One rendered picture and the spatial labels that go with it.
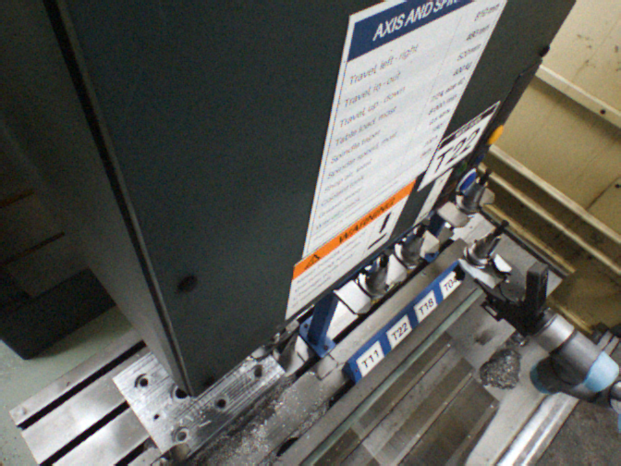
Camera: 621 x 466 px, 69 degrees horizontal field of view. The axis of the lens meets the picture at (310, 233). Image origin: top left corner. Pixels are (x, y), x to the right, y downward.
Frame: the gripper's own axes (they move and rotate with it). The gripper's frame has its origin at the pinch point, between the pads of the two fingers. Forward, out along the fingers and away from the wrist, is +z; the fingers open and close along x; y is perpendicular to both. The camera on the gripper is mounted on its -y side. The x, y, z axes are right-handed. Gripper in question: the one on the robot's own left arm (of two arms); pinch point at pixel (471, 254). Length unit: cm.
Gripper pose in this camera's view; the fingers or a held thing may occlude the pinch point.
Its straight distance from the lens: 106.2
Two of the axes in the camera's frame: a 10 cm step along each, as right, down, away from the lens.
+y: -1.5, 5.6, 8.2
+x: 7.3, -5.0, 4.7
